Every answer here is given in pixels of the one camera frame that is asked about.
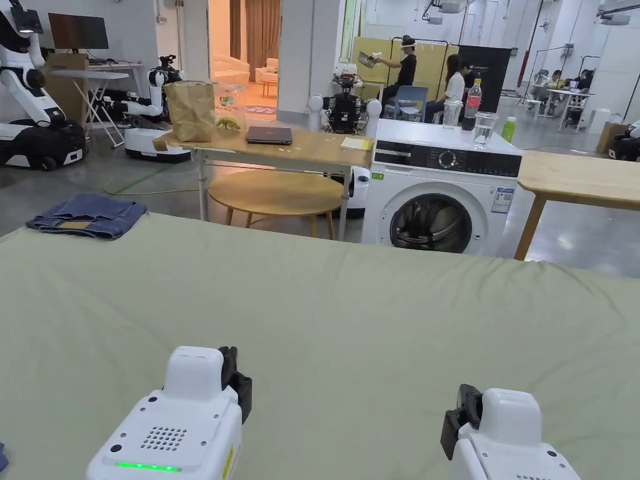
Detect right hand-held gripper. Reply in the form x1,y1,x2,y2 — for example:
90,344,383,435
439,384,584,480

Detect plain wooden table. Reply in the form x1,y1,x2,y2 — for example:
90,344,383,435
514,149,640,262

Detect blue chair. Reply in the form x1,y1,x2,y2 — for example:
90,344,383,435
384,84,431,122

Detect wooden table with paper bag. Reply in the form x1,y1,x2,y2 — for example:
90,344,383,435
152,79,376,241

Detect white folding table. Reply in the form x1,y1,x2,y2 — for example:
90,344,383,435
49,69,132,149

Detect small white wheeled robot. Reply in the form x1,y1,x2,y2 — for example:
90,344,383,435
104,54,194,164

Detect large white wheeled robot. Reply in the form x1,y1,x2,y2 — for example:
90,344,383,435
0,0,91,172

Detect group of people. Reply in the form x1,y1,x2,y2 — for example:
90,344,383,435
531,67,600,132

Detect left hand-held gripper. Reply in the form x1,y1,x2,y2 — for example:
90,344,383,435
84,344,253,480

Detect white washing machine with bottles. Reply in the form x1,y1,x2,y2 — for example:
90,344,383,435
360,77,524,259

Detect folded blue jeans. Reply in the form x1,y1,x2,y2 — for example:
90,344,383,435
25,194,150,243

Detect brown carton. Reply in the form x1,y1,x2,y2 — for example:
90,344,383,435
44,52,92,126
596,121,632,156

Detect bed with pale green sheet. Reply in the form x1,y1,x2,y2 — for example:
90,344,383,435
0,212,640,480

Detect black and white robot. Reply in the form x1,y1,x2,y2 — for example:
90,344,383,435
307,72,384,219

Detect white desk with monitor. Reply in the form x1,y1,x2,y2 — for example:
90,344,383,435
42,12,147,101

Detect round low wooden table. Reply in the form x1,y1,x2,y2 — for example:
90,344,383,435
207,172,346,241

